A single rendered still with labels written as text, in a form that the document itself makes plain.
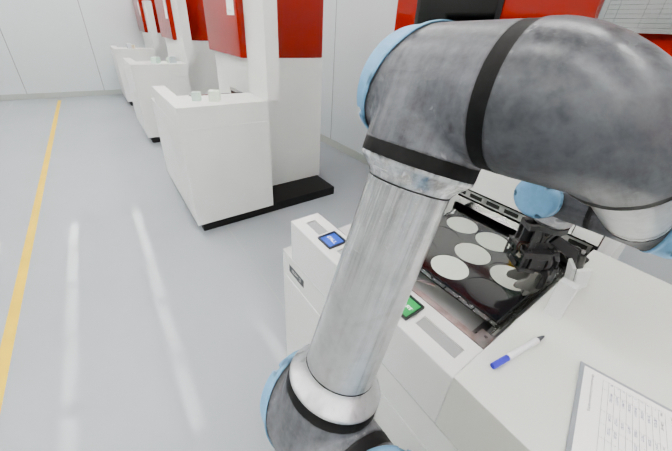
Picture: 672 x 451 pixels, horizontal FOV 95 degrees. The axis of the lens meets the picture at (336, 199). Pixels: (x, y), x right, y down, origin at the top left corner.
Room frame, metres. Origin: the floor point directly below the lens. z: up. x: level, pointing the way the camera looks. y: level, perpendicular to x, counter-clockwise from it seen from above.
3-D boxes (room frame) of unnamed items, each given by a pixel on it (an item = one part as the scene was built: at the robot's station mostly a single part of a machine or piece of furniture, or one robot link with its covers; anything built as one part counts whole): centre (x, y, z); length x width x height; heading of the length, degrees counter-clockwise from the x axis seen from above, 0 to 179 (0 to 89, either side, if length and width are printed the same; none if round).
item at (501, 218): (0.86, -0.56, 0.89); 0.44 x 0.02 x 0.10; 37
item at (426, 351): (0.55, -0.08, 0.89); 0.55 x 0.09 x 0.14; 37
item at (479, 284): (0.72, -0.41, 0.90); 0.34 x 0.34 x 0.01; 37
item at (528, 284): (0.55, -0.46, 0.95); 0.06 x 0.03 x 0.09; 91
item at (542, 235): (0.56, -0.45, 1.05); 0.09 x 0.08 x 0.12; 91
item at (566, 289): (0.46, -0.47, 1.03); 0.06 x 0.04 x 0.13; 127
